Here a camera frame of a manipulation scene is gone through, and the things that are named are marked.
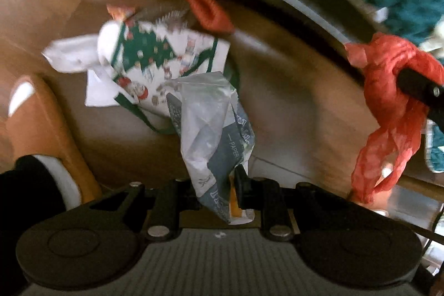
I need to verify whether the green white printed paper bag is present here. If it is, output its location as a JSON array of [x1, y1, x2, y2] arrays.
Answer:
[[85, 17, 241, 136]]

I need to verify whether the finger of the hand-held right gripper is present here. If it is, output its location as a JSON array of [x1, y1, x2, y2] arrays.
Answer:
[[397, 67, 444, 131]]

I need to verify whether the orange slipper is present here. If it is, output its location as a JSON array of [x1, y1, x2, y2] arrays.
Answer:
[[0, 74, 103, 204]]

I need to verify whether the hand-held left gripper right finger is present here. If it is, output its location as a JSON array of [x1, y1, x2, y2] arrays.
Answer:
[[234, 166, 352, 243]]

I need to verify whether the person's leg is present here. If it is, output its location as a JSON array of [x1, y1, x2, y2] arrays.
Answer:
[[0, 155, 68, 296]]

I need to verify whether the red plastic bag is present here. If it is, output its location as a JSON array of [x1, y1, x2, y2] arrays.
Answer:
[[344, 32, 444, 205]]

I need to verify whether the white grey paper bag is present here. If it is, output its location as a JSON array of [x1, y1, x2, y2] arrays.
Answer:
[[166, 71, 257, 226]]

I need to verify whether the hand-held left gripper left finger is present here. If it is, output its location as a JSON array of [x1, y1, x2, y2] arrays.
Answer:
[[87, 178, 200, 242]]

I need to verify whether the white crumpled paper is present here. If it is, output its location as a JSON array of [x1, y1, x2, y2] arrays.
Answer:
[[42, 34, 118, 108]]

